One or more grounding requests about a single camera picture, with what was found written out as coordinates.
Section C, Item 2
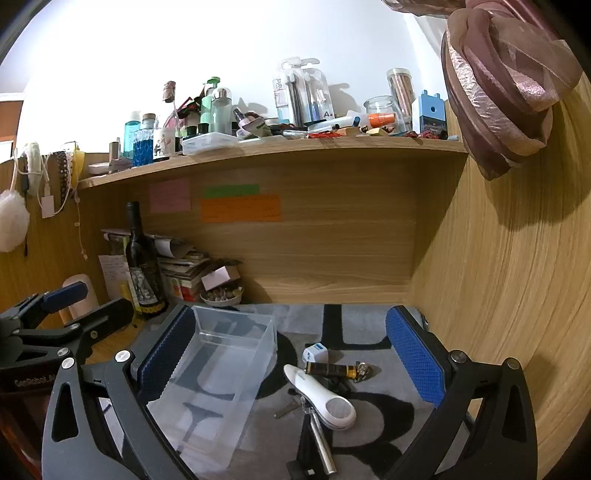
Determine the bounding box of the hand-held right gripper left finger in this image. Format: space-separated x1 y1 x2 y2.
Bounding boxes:
41 303 199 480

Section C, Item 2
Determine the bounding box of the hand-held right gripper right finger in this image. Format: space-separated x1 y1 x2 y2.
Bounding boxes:
383 305 540 480

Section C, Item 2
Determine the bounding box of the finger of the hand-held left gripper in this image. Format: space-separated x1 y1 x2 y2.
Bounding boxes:
0 281 89 334
60 298 134 366

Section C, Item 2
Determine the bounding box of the clear plastic storage box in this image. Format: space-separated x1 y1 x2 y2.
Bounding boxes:
147 305 278 467

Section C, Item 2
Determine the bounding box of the brown cylindrical bottle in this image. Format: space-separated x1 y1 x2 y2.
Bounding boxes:
305 362 356 380

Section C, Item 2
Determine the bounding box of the small white charger block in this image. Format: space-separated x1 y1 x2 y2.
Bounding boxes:
302 342 329 365

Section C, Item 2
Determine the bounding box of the silver metal rod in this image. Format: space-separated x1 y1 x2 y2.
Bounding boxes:
307 411 338 475

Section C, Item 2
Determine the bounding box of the black rectangular item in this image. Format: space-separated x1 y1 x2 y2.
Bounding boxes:
287 418 324 480

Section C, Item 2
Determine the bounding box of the cream cylindrical object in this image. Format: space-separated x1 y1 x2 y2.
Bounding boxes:
60 274 100 325

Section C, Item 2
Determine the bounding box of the white handwritten note paper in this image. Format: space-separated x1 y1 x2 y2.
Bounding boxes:
98 254 132 305

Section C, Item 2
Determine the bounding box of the dark wine bottle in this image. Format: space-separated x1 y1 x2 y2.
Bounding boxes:
124 202 168 320

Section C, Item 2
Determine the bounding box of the bowl of stones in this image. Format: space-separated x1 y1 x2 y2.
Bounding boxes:
201 286 244 306

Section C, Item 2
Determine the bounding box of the stack of books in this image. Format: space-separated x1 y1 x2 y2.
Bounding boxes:
152 235 243 303

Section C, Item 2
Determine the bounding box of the white blank card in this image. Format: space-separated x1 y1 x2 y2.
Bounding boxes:
202 267 232 291

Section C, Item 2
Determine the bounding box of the white fluffy puff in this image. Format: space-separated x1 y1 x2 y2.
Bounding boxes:
0 189 31 253

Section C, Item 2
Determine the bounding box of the black lace ribbon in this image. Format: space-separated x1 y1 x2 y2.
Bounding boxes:
51 150 71 204

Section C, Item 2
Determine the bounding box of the grey mat with black letters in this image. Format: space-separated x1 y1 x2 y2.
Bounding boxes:
83 302 476 480

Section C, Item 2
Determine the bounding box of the yellow hanging item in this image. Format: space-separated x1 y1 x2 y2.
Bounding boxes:
69 143 86 179

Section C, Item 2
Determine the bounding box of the pink sticky note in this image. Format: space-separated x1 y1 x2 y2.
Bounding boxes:
148 178 191 213

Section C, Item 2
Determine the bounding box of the orange sticky note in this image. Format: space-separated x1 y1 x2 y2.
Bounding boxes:
201 195 282 223

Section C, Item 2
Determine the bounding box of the blue liquid bottle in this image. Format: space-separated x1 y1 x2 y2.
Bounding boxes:
133 127 154 168

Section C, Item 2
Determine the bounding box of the green sticky note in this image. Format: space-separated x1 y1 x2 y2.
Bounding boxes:
203 185 260 199

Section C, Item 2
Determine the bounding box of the teal bottle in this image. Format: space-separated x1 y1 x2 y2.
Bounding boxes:
124 117 141 160

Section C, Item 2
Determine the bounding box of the white printed mug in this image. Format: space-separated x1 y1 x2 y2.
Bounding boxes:
153 127 178 162

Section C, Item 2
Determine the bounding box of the clear lidded plastic container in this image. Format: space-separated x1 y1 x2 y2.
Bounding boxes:
181 132 241 156

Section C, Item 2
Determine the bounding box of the wooden shelf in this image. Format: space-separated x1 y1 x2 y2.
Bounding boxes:
76 137 469 190

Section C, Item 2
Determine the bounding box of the frosted glass bottle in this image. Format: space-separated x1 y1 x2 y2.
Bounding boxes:
211 88 232 136

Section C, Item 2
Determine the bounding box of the green pump bottle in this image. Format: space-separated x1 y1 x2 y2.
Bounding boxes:
200 77 221 134

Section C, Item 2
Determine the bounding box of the blue pencil sharpener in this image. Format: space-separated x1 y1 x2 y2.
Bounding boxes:
412 91 448 137

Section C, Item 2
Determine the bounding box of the white marker tube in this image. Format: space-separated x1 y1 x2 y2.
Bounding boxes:
318 115 361 133

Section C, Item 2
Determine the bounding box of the round glass jar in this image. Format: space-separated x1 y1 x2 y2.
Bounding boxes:
364 95 407 134

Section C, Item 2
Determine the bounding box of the tall clear pencil canister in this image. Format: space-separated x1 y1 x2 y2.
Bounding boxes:
387 68 413 132

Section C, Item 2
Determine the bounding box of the clear blister pen pack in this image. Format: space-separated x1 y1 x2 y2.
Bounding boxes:
276 58 306 126
304 67 335 126

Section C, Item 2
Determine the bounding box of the white charger with cable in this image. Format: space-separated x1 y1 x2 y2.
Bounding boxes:
41 154 65 219

